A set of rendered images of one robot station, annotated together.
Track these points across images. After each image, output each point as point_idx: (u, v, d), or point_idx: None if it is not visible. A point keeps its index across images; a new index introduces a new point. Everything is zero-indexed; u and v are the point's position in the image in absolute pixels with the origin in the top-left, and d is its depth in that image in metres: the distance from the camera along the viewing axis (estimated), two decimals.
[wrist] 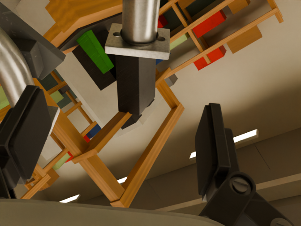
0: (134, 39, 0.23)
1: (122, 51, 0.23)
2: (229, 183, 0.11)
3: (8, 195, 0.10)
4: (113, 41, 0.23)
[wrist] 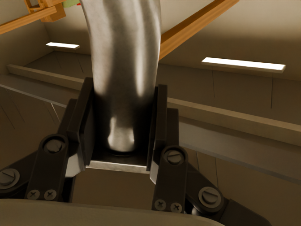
0: (114, 149, 0.15)
1: (95, 165, 0.15)
2: (164, 160, 0.11)
3: (59, 191, 0.10)
4: None
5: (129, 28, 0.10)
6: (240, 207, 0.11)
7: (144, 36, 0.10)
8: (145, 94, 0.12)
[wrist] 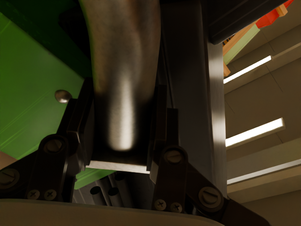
0: (114, 149, 0.15)
1: (95, 165, 0.15)
2: (164, 160, 0.11)
3: (59, 191, 0.10)
4: None
5: (128, 29, 0.10)
6: (240, 207, 0.11)
7: (144, 36, 0.10)
8: (145, 94, 0.12)
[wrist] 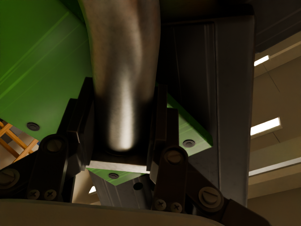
0: (114, 149, 0.15)
1: (95, 165, 0.15)
2: (164, 160, 0.11)
3: (59, 191, 0.10)
4: None
5: (128, 29, 0.10)
6: (240, 207, 0.11)
7: (143, 37, 0.10)
8: (145, 94, 0.12)
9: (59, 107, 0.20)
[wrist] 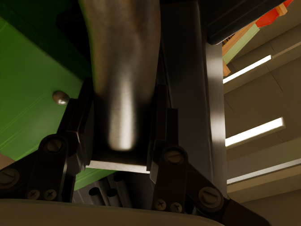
0: (114, 149, 0.15)
1: (96, 165, 0.15)
2: (164, 160, 0.11)
3: (59, 191, 0.10)
4: None
5: (128, 30, 0.10)
6: (240, 207, 0.11)
7: (144, 37, 0.10)
8: (145, 95, 0.12)
9: None
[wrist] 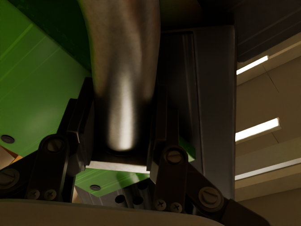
0: (114, 149, 0.15)
1: (96, 165, 0.15)
2: (164, 160, 0.11)
3: (59, 191, 0.10)
4: None
5: (128, 30, 0.10)
6: (240, 207, 0.11)
7: (144, 37, 0.10)
8: (145, 94, 0.12)
9: (32, 120, 0.19)
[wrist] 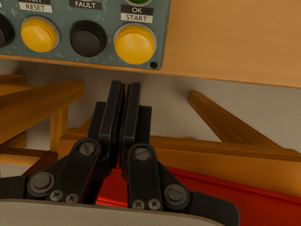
0: None
1: None
2: (133, 159, 0.11)
3: (81, 197, 0.10)
4: None
5: None
6: (205, 197, 0.11)
7: None
8: None
9: None
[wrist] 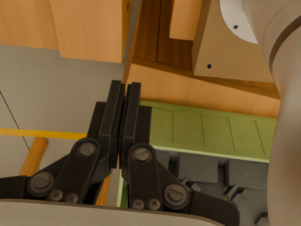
0: None
1: None
2: (133, 159, 0.11)
3: (81, 197, 0.10)
4: None
5: None
6: (205, 197, 0.11)
7: None
8: None
9: None
